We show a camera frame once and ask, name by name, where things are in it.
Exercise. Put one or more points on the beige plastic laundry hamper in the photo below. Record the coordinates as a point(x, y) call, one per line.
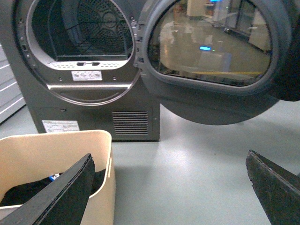
point(30, 158)

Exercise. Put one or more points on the round dryer door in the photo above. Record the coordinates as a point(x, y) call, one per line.
point(219, 62)

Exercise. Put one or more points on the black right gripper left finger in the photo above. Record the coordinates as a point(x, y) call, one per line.
point(62, 202)

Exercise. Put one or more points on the grey tumble dryer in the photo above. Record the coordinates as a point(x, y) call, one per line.
point(74, 61)

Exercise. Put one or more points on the black printed t-shirt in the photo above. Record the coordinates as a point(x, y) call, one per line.
point(20, 194)

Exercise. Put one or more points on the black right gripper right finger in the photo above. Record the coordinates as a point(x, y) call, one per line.
point(277, 189)

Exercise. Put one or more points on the white slatted panel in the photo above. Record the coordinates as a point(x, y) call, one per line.
point(11, 98)

